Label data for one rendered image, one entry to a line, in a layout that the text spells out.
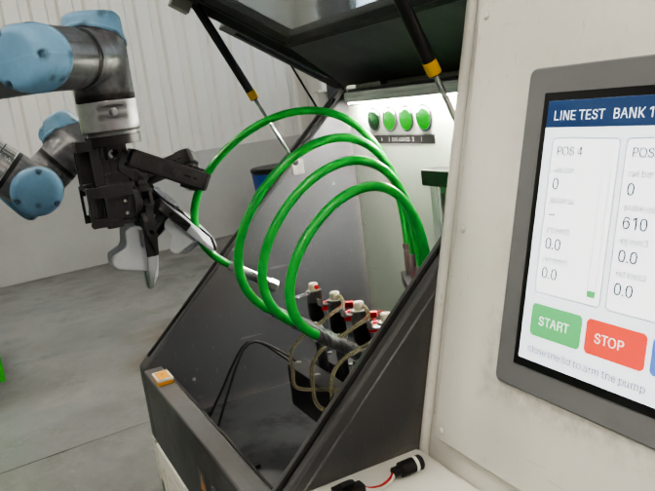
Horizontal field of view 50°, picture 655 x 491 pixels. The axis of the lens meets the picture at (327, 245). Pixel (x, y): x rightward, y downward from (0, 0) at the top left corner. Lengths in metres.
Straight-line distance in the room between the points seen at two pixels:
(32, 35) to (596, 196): 0.60
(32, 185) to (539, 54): 0.75
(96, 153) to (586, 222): 0.60
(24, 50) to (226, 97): 7.39
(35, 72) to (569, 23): 0.56
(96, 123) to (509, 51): 0.51
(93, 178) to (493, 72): 0.52
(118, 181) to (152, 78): 6.95
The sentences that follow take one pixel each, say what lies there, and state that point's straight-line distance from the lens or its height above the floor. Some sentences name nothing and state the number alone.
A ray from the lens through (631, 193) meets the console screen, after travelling 0.70.
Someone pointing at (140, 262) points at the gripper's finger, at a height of 1.26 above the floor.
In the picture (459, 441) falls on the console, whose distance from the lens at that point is 0.91.
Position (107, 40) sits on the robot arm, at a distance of 0.95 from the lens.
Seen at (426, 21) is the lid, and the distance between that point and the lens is 1.14.
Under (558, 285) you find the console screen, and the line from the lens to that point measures 0.76.
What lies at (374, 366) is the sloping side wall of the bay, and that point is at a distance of 0.91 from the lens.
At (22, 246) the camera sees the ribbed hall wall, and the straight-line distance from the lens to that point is 7.59.
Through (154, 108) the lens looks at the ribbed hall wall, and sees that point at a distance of 7.89.
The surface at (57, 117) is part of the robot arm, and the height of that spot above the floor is 1.46.
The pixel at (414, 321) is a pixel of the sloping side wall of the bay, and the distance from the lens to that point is 0.93.
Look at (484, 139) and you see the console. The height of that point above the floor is 1.37.
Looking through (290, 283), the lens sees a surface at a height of 1.21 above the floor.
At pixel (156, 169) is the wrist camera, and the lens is 0.98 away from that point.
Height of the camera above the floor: 1.45
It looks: 12 degrees down
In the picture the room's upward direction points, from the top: 7 degrees counter-clockwise
